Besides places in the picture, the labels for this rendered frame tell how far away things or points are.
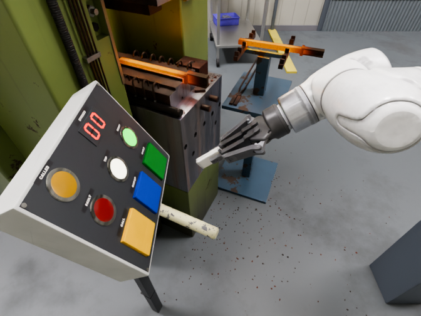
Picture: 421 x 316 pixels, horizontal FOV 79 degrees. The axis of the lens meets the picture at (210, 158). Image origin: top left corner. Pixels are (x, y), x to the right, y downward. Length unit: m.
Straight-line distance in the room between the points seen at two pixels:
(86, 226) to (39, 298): 1.32
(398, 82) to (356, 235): 1.55
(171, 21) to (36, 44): 0.67
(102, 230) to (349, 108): 0.44
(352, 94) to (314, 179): 1.68
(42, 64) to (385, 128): 0.72
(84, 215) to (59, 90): 0.42
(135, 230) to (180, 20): 0.94
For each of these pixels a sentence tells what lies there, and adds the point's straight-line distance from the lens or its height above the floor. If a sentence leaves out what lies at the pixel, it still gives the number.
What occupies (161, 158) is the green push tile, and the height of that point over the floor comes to 1.00.
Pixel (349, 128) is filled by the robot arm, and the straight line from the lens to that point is 0.42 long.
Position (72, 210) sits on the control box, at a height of 1.14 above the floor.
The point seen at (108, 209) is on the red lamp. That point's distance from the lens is 0.52.
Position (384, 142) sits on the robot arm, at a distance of 0.41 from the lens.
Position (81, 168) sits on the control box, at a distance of 0.51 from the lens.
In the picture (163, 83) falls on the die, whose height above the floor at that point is 0.99.
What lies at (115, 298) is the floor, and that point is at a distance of 1.62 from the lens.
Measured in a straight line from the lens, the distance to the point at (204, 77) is 0.99.
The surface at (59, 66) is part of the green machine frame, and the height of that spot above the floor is 1.18.
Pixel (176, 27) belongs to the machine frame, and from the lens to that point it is 1.27.
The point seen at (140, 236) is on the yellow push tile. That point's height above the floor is 1.01.
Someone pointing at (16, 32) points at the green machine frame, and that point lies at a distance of 0.75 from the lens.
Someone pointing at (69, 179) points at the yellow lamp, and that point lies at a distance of 0.48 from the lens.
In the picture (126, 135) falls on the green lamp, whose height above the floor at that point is 1.10.
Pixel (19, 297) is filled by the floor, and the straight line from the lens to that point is 1.85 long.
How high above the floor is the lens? 1.49
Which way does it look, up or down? 46 degrees down
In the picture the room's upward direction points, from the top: straight up
